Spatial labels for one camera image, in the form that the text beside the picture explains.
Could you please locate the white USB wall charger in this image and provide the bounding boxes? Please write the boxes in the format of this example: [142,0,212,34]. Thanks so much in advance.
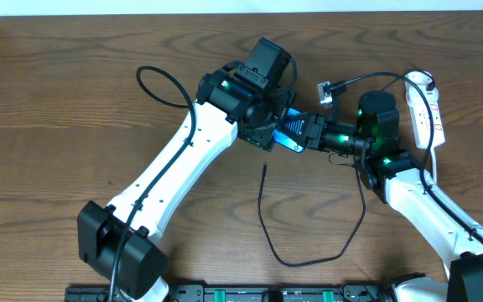
[405,70,439,107]

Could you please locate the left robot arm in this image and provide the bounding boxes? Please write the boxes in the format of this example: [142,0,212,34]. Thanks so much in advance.
[77,38,296,301]

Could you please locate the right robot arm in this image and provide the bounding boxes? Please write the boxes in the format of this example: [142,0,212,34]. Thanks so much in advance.
[281,91,483,301]

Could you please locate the blue screen Galaxy smartphone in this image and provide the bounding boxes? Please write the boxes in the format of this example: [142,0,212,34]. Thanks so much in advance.
[272,108,305,154]

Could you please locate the white power strip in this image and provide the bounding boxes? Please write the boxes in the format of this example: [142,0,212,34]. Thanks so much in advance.
[403,70,446,150]

